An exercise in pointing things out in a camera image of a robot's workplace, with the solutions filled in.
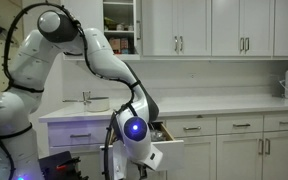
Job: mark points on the open white cabinet door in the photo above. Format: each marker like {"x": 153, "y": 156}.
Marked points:
{"x": 138, "y": 25}

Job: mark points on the white base kitchen unit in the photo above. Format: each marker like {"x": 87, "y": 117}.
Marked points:
{"x": 234, "y": 146}

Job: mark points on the black tool case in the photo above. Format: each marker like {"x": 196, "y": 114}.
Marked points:
{"x": 55, "y": 166}

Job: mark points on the white base cabinet door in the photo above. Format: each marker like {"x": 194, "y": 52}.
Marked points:
{"x": 284, "y": 155}
{"x": 197, "y": 158}
{"x": 239, "y": 156}

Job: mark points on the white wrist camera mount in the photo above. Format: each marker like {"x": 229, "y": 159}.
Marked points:
{"x": 154, "y": 161}

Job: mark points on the small jars on shelf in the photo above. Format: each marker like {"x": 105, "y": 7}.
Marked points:
{"x": 125, "y": 26}

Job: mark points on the red food box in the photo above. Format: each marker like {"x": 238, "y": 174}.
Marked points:
{"x": 124, "y": 46}

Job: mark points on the white wall outlet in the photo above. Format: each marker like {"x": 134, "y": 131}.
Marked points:
{"x": 192, "y": 75}

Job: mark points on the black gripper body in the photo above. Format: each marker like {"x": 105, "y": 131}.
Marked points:
{"x": 142, "y": 171}

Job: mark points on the white wall cabinet unit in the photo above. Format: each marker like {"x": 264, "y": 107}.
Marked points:
{"x": 190, "y": 30}

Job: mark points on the wide white drawer front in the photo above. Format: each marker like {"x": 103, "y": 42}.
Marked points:
{"x": 77, "y": 133}

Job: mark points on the green food package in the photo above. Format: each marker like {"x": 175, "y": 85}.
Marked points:
{"x": 110, "y": 24}

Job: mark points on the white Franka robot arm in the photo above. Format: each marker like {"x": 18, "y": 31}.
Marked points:
{"x": 34, "y": 66}

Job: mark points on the red black hand tool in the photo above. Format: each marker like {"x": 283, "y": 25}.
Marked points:
{"x": 67, "y": 165}

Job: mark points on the white wall cabinet double door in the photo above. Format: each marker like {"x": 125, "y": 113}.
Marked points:
{"x": 242, "y": 26}
{"x": 177, "y": 26}

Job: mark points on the brown food box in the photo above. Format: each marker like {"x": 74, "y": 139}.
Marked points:
{"x": 114, "y": 45}

